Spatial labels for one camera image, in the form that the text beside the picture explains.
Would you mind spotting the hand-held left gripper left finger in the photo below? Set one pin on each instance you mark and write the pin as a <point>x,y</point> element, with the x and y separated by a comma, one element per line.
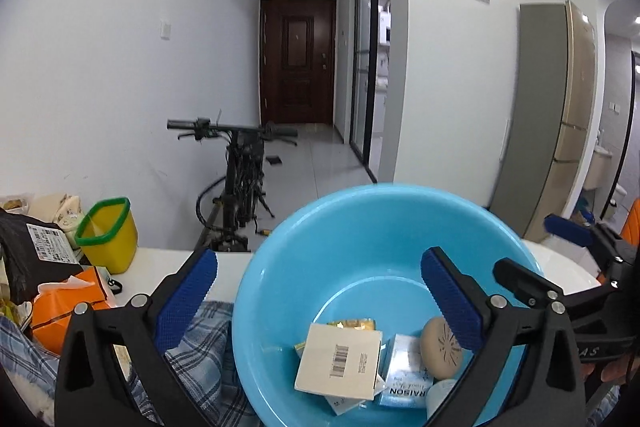
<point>185,302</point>

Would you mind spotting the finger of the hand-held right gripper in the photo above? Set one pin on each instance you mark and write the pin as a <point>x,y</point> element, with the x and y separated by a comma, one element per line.
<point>525,279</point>
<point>570,229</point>

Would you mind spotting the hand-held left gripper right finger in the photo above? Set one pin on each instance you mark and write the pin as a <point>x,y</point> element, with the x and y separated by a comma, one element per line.
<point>452,297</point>

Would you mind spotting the tan round perforated disc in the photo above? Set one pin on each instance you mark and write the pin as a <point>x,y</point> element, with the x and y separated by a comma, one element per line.
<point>435,357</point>

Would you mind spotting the light blue white box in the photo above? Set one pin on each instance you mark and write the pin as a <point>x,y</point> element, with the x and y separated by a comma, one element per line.
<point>405,357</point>

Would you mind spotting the white lotion bottle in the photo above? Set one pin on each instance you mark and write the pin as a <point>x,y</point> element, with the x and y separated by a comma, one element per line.
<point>440,397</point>

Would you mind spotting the gold blue cigarette box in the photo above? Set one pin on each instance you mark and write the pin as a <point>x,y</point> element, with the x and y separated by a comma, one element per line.
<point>350,324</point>

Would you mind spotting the blue plastic basin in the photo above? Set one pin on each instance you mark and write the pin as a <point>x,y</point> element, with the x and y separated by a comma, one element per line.
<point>350,247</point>

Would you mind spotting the beige box with barcode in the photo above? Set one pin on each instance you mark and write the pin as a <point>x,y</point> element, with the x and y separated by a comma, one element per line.
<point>325,367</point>

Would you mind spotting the small white box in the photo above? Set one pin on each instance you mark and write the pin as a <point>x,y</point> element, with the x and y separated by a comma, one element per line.
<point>345,406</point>

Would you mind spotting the yellow container with green rim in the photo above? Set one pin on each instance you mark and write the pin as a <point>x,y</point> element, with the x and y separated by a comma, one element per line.
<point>107,242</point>

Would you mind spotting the person's right hand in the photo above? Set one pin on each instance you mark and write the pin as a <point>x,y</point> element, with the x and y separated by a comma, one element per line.
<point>622,367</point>

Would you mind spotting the blue plaid shirt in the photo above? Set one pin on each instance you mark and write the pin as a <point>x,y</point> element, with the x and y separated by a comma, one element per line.
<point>210,357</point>

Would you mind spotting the orange chair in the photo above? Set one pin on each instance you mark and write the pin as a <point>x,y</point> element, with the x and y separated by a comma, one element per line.
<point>632,227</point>

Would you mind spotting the gold grey refrigerator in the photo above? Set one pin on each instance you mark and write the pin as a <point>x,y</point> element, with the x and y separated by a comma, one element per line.
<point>545,117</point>

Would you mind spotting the orange tissue pack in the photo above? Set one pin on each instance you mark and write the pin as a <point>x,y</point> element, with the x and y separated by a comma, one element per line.
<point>60,307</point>

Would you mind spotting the black bicycle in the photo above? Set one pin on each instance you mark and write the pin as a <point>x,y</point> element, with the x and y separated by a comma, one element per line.
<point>245,177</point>

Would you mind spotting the white plastic bags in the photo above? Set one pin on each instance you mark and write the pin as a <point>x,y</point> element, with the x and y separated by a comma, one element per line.
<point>55,212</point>

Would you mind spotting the small black object on floor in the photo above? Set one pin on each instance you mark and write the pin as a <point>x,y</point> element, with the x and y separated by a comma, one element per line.
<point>274,160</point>

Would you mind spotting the black plastic bag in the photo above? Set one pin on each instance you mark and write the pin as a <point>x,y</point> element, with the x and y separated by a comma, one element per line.
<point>20,257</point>

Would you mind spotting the black framed sliding glass door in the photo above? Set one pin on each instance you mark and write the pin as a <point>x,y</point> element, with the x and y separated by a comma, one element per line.
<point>370,57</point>

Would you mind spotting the dark brown entrance door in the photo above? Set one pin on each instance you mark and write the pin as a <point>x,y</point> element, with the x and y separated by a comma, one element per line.
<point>297,62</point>

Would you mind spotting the white light switch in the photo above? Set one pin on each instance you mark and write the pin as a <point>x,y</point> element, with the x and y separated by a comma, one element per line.
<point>165,29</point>

